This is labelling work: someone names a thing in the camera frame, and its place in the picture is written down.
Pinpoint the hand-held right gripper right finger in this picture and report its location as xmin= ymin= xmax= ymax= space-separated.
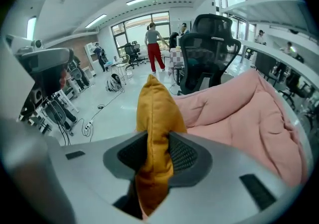
xmin=149 ymin=132 xmax=291 ymax=224

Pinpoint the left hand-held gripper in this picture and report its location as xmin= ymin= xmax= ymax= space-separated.
xmin=0 ymin=34 xmax=73 ymax=119

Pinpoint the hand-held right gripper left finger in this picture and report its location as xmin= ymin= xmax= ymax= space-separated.
xmin=47 ymin=131 xmax=150 ymax=219

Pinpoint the yellow cushion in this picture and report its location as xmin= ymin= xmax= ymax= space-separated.
xmin=134 ymin=74 xmax=188 ymax=217

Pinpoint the pink padded seat cushion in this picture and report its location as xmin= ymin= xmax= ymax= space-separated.
xmin=171 ymin=68 xmax=309 ymax=189

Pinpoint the white shelf cabinet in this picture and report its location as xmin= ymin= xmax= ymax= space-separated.
xmin=84 ymin=42 xmax=100 ymax=79

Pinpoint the checkered tablecloth table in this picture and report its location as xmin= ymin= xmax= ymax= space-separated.
xmin=167 ymin=48 xmax=185 ymax=78

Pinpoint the black mesh office chair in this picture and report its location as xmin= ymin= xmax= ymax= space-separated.
xmin=177 ymin=13 xmax=242 ymax=96

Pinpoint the white long counter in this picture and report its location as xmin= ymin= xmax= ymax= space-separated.
xmin=238 ymin=39 xmax=319 ymax=87

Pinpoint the white floor cable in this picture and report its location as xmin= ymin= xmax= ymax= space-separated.
xmin=82 ymin=88 xmax=125 ymax=137

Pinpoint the white wire chair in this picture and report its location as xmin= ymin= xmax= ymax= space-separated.
xmin=116 ymin=54 xmax=134 ymax=81

